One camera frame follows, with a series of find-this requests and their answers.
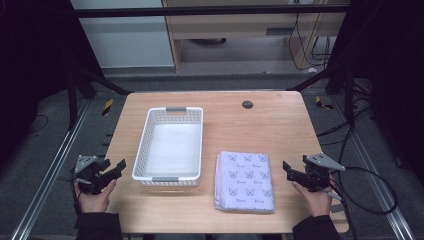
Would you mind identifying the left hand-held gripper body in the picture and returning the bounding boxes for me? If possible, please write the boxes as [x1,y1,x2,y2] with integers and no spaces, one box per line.
[70,154,122,196]

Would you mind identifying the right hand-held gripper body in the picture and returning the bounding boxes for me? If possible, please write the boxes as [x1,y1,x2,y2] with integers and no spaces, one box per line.
[286,152,347,193]

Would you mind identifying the person's left hand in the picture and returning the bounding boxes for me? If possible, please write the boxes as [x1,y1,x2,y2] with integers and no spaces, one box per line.
[73,178,118,215]

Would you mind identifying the person's right hand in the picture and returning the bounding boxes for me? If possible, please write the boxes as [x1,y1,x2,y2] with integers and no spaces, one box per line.
[292,181,334,218]

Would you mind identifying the folded lilac printed towel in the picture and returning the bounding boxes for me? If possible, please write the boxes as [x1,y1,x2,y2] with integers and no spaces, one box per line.
[214,150,276,214]

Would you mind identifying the white plastic basket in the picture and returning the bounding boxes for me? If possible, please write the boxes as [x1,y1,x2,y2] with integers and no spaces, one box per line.
[131,106,205,187]

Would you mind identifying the yellow black tape strip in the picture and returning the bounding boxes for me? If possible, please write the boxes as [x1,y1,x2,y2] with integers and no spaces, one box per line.
[101,98,115,117]
[315,95,335,111]

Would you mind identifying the black metal stand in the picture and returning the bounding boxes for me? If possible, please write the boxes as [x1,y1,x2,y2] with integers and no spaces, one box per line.
[66,64,133,131]
[287,59,356,128]

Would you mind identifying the white cabinet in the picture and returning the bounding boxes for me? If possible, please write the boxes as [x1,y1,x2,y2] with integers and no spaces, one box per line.
[69,0,176,70]

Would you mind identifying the wooden background desk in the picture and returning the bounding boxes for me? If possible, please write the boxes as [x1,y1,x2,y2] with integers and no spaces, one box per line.
[162,0,348,74]

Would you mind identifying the aluminium floor rail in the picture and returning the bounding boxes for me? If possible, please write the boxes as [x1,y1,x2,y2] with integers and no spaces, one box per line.
[333,96,416,240]
[11,99,92,240]

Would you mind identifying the black floor cables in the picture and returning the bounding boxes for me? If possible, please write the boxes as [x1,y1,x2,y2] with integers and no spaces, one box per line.
[315,79,378,164]

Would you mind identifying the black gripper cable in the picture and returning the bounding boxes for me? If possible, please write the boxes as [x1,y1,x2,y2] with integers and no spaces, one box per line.
[328,165,399,240]

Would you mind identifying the black hanging cables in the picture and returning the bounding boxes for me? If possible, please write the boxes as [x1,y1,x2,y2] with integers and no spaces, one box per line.
[288,13,333,72]

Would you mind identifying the black horizontal frame bar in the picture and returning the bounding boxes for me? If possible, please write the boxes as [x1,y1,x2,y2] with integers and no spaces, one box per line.
[68,3,351,19]

